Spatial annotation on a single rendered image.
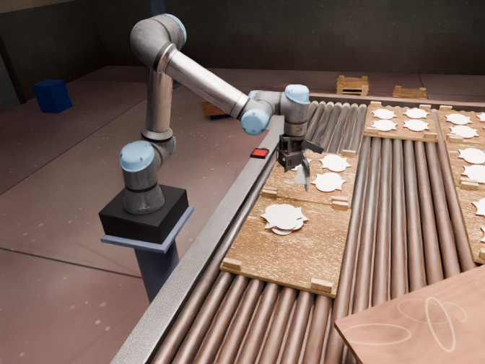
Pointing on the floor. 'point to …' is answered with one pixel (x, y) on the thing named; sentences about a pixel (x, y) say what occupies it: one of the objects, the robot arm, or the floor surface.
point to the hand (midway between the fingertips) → (296, 181)
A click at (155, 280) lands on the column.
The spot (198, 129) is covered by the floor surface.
